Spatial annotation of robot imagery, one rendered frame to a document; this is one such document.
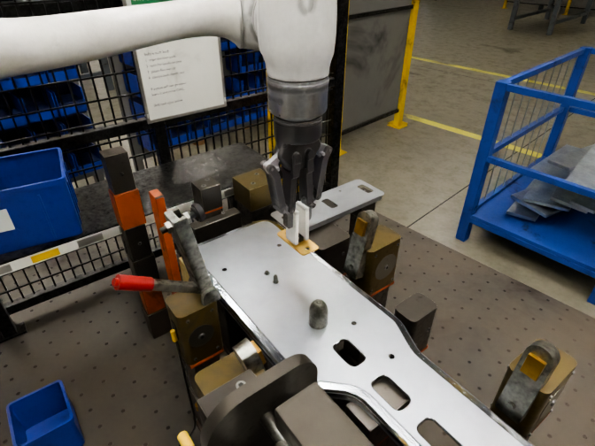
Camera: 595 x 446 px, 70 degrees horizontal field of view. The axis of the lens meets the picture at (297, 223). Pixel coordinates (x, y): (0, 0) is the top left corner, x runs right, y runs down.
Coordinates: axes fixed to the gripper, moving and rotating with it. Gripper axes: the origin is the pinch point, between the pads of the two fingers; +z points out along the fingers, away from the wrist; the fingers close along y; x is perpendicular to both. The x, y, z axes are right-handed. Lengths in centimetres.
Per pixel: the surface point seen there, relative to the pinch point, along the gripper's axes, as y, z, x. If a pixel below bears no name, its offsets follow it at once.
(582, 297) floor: -174, 111, 12
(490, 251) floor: -171, 111, -38
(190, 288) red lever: 21.6, 3.3, 0.8
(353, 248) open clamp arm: -9.8, 7.1, 5.0
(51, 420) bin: 49, 41, -20
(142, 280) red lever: 28.2, -1.9, 0.6
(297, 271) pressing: 0.1, 11.3, 0.0
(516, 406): -6.6, 10.6, 41.2
